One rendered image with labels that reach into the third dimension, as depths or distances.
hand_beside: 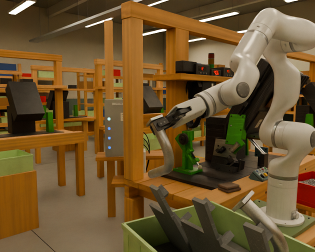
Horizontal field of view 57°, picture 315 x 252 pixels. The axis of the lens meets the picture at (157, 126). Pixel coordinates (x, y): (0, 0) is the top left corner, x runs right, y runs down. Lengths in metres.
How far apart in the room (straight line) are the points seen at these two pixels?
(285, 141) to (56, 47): 11.40
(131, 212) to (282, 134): 1.05
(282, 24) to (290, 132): 0.41
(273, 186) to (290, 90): 0.41
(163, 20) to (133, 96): 0.55
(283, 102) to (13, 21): 11.08
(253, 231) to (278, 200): 0.71
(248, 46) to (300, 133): 0.42
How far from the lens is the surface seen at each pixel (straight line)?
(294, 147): 1.27
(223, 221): 1.24
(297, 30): 1.22
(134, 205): 1.87
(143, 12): 1.86
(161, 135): 0.84
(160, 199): 0.91
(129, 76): 1.75
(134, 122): 1.75
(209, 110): 0.91
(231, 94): 0.89
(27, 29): 11.95
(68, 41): 12.50
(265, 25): 1.13
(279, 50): 1.30
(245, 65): 0.94
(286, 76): 1.27
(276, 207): 1.37
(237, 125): 2.03
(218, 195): 1.53
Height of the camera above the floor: 1.40
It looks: 6 degrees down
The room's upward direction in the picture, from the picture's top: straight up
